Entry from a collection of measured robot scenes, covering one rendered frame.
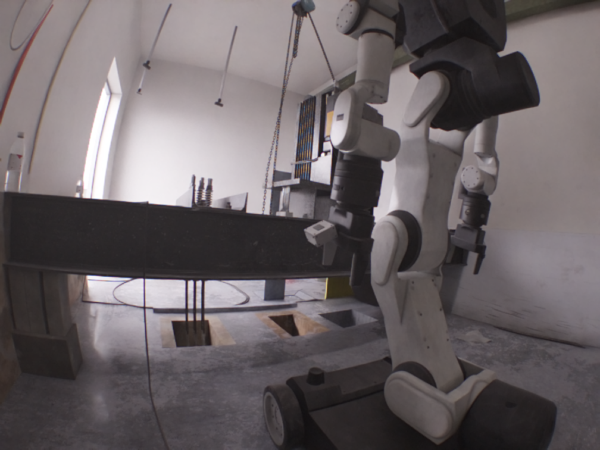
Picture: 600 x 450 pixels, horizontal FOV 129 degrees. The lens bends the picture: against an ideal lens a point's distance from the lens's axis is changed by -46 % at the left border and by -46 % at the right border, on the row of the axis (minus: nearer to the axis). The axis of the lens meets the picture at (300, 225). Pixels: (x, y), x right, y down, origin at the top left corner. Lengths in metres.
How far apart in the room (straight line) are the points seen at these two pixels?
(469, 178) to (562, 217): 1.46
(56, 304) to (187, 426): 0.60
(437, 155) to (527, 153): 1.71
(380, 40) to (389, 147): 0.20
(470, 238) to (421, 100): 0.41
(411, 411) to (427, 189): 0.46
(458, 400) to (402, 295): 0.26
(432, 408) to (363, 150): 0.49
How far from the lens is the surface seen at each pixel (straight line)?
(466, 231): 0.81
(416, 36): 0.70
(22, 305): 1.14
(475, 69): 0.59
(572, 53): 2.60
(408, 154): 0.63
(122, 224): 0.99
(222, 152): 3.92
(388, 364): 0.94
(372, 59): 0.52
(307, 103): 2.13
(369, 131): 0.47
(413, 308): 0.61
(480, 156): 0.87
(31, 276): 1.09
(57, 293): 1.06
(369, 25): 0.56
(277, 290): 2.24
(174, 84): 4.17
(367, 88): 0.48
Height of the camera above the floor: 0.63
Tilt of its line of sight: level
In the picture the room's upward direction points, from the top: 5 degrees clockwise
